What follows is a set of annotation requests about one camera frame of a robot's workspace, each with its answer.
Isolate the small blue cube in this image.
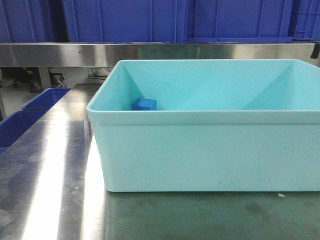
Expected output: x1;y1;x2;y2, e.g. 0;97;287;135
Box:
131;98;158;111

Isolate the light teal plastic bin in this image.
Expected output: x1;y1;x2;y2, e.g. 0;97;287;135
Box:
87;59;320;192

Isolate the blue crate upper right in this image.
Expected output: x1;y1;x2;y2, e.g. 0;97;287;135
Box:
185;0;293;43

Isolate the blue crate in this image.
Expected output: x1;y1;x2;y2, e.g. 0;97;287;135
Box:
62;0;189;43
0;0;59;43
185;0;293;43

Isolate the blue bin far left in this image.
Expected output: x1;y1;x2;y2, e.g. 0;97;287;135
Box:
22;87;71;111

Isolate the blue bin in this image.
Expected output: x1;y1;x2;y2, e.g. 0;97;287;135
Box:
22;87;71;111
0;110;46;148

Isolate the blue crate upper middle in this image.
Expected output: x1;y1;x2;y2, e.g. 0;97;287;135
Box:
62;0;189;43

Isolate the blue bin near left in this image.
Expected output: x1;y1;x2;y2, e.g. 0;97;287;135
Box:
0;110;46;148

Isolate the blue crate upper left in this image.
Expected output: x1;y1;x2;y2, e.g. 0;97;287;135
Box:
0;0;59;43

